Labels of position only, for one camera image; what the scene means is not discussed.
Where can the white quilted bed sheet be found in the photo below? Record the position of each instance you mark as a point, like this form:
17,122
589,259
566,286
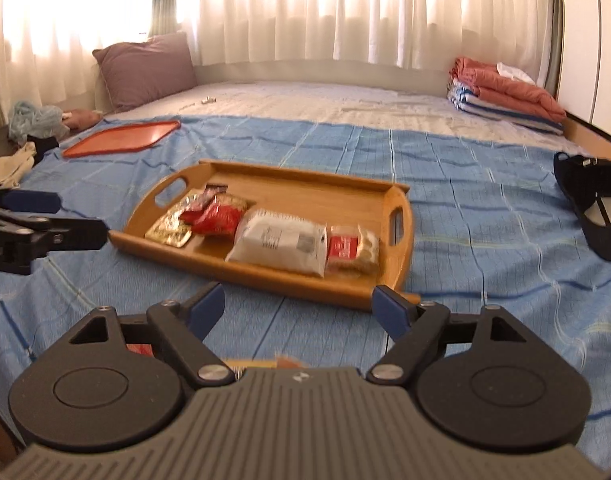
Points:
310,100

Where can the tan yellow snack packet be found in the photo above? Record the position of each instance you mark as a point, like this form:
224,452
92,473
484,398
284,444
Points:
168,230

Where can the green curtain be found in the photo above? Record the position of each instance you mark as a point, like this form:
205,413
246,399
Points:
556,35
163,0

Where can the small white controller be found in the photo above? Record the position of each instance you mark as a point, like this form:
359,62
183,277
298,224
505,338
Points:
209,100

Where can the blue checked bedcover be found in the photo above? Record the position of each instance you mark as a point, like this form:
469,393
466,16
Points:
485,210

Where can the folded blue striped blanket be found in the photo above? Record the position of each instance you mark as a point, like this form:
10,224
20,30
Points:
465,100

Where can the white cloth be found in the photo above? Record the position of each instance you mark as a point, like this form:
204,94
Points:
513,71

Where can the orange plastic tray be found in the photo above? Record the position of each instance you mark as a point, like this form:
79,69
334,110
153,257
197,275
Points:
120,139

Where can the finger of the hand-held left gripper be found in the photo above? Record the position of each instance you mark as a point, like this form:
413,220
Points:
75,234
32,201

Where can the black cloth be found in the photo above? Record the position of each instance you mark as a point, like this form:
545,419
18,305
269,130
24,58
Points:
45,147

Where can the white sheer curtain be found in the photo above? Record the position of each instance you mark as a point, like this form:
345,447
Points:
310,10

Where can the wooden tray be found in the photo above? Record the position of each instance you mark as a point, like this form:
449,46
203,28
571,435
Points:
305,195

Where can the long red snack packet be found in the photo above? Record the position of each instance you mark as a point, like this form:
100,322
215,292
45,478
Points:
195,212

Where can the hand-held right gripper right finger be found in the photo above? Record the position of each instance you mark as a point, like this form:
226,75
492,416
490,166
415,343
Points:
393,312

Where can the beige cloth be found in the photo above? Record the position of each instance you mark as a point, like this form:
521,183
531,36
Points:
7,165

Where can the purple pillow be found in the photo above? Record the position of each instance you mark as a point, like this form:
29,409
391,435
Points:
145,70

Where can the pink cloth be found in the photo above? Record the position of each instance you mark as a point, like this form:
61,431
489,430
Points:
85,120

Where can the white wardrobe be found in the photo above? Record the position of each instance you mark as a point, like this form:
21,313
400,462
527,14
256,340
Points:
595,35

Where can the cream bed headboard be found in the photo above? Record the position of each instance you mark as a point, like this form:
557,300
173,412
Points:
310,72

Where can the wooden bed frame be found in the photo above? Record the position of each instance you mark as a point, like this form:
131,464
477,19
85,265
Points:
593,135

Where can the dark brown snack packet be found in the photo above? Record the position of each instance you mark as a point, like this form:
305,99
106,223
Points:
215,190

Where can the black cap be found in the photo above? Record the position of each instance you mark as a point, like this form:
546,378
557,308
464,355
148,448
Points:
575,185

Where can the teal crumpled cloth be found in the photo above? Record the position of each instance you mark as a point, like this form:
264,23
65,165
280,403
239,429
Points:
35,117

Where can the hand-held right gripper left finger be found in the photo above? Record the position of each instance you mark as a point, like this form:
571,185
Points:
208,310

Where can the large red snack packet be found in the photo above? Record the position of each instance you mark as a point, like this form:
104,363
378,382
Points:
220,217

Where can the folded blankets stack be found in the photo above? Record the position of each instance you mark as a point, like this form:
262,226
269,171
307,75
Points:
510,92

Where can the red and white snack packet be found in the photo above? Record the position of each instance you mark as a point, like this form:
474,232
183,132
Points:
139,349

